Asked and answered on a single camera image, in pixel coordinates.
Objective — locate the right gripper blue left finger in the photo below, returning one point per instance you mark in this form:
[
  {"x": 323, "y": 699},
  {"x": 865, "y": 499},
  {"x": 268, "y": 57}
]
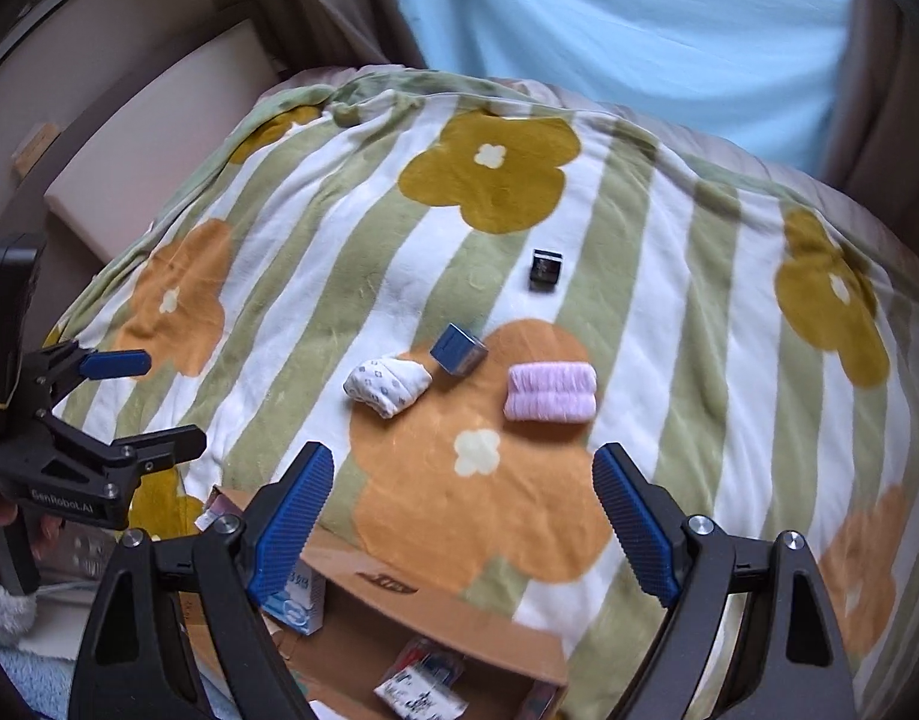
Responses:
[{"x": 136, "y": 660}]

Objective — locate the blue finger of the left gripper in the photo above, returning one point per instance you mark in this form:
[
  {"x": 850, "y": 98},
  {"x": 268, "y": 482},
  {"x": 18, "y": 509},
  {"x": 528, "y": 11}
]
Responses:
[
  {"x": 103, "y": 365},
  {"x": 123, "y": 462}
]

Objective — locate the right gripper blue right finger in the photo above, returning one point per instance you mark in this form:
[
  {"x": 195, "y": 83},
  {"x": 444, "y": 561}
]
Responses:
[{"x": 788, "y": 660}]

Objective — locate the blue white carton box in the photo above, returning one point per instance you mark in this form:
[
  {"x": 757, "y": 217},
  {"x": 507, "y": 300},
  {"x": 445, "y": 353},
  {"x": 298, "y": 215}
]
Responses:
[{"x": 301, "y": 603}]

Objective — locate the white patterned socks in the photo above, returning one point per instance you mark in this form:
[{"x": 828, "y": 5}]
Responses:
[{"x": 387, "y": 385}]

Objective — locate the white floral tissue pack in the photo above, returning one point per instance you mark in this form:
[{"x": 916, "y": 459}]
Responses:
[{"x": 413, "y": 694}]

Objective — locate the red blue tissue pack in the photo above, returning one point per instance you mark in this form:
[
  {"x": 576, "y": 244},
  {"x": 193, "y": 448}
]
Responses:
[{"x": 444, "y": 665}]

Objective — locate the small dark blue box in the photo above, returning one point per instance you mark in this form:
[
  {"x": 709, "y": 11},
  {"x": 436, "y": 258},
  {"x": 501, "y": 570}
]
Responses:
[{"x": 458, "y": 352}]

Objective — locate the pink towel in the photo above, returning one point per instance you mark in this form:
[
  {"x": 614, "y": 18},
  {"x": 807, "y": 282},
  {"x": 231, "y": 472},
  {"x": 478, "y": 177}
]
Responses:
[{"x": 553, "y": 391}]

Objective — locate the small black jar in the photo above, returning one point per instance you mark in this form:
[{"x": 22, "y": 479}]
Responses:
[{"x": 545, "y": 270}]

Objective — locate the person's left hand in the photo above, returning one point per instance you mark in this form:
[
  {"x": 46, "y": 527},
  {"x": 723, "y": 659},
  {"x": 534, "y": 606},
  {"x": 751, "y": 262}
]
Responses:
[{"x": 42, "y": 537}]

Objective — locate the white bedside cushion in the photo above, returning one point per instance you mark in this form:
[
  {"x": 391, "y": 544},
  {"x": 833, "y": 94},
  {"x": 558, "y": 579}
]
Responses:
[{"x": 112, "y": 189}]

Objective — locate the cardboard box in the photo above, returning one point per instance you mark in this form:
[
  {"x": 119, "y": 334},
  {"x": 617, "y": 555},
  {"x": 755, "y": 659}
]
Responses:
[{"x": 398, "y": 581}]

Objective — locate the floral striped fleece blanket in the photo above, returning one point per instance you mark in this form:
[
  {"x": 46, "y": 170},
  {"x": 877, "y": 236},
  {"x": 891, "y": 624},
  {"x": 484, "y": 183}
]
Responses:
[{"x": 755, "y": 335}]

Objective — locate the brown drape right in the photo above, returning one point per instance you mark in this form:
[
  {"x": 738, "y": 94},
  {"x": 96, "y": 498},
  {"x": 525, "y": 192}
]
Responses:
[{"x": 872, "y": 152}]

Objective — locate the light blue window curtain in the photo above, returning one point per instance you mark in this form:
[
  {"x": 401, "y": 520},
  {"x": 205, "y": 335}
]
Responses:
[{"x": 760, "y": 73}]

